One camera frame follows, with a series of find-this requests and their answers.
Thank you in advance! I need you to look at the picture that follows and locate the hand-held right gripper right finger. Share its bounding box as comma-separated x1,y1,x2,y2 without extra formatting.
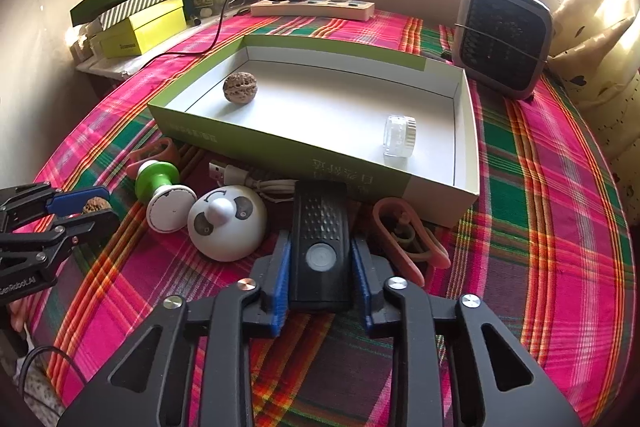
350,237,583,427

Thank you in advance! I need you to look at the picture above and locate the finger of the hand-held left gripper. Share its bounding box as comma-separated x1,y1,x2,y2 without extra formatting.
0,208,121,246
0,183,112,220

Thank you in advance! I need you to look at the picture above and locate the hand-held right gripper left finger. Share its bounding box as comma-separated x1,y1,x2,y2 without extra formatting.
59,239,293,427

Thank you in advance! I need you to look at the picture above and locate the pink clip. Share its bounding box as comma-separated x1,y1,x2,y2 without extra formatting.
372,198,451,289
127,138,178,178

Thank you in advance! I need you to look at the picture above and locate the black flashlight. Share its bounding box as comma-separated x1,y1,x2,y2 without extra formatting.
288,180,353,314

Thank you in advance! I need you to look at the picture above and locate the white panda dome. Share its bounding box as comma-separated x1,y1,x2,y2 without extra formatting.
187,185,268,263

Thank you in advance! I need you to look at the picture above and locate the green cardboard box tray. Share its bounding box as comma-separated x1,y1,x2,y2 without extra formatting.
147,34,482,229

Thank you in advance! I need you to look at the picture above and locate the clear plastic cap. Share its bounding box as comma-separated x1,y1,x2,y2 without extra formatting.
383,114,418,161

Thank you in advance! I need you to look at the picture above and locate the yellow-green box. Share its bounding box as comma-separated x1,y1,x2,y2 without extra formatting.
90,0,188,59

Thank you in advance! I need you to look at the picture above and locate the striped box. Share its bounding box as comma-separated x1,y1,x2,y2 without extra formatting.
100,0,191,30

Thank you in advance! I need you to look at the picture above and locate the beige power strip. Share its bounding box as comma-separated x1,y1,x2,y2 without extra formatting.
250,0,375,22

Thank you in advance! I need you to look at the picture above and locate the grey desk fan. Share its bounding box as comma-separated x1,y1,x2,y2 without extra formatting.
452,0,553,101

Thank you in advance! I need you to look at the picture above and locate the cream curtain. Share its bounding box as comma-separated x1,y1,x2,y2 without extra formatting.
550,0,640,188

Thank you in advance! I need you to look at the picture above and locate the thin black wire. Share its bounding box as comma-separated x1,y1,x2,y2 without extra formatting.
22,346,87,385

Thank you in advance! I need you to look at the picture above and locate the white usb cable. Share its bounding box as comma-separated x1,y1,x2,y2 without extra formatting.
208,162,296,204

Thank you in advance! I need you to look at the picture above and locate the black charger cable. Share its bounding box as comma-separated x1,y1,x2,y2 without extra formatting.
147,0,321,56

